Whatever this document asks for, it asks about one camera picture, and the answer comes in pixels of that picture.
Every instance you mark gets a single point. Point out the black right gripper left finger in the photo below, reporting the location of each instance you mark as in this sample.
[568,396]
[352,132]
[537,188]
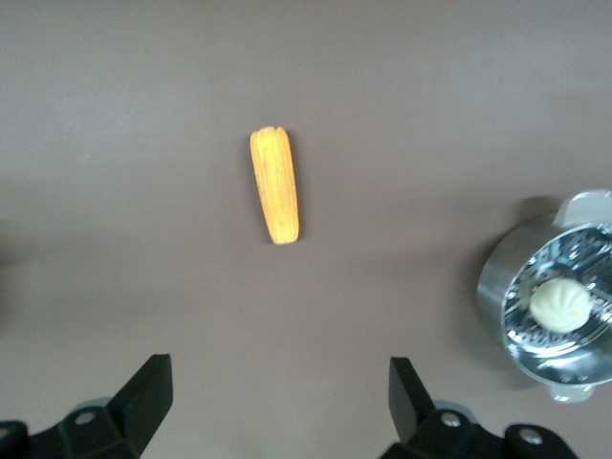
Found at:
[141,401]

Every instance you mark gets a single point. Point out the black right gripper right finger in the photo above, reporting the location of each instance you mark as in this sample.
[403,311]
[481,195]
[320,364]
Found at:
[412,408]

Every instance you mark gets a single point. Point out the yellow corn cob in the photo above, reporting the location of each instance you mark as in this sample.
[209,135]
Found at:
[277,191]

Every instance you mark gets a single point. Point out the shiny steel steamer pot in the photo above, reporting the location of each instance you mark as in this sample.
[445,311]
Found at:
[497,287]

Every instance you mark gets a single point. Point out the white steamed bun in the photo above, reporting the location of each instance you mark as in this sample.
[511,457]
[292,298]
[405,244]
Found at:
[561,306]

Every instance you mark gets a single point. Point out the brown table cover mat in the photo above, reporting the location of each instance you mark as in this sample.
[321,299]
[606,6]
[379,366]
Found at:
[306,95]

